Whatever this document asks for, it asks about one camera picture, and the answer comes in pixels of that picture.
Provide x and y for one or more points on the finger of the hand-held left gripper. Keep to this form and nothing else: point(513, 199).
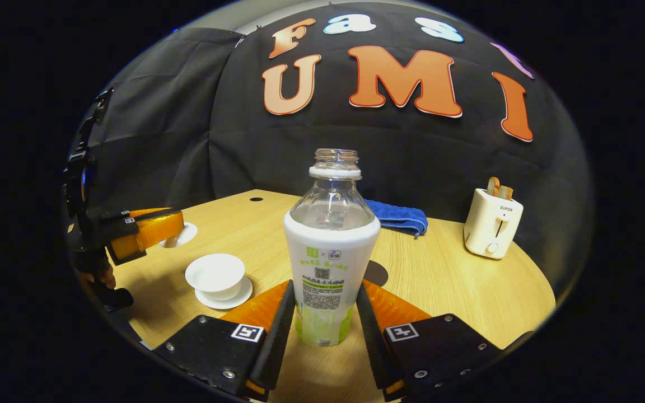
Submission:
point(149, 232)
point(126, 214)

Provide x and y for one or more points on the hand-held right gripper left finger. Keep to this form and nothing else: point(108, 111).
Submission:
point(275, 336)

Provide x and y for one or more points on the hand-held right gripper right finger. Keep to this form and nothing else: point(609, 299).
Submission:
point(373, 336)

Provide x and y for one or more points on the white teacup lid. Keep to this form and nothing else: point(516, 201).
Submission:
point(185, 233)

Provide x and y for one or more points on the dark round coaster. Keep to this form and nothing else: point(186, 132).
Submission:
point(377, 274)

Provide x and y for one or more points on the white teacup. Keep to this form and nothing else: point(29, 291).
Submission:
point(215, 274)

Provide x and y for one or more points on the clear water bottle white label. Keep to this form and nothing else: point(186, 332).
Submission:
point(328, 252)

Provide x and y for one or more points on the white saucer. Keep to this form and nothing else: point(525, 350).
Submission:
point(244, 294)

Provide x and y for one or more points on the blue towel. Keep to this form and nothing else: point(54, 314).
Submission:
point(401, 218)

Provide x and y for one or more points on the white toaster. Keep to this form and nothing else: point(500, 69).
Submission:
point(490, 224)

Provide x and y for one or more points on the toast slice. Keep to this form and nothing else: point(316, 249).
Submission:
point(493, 186)
point(505, 192)

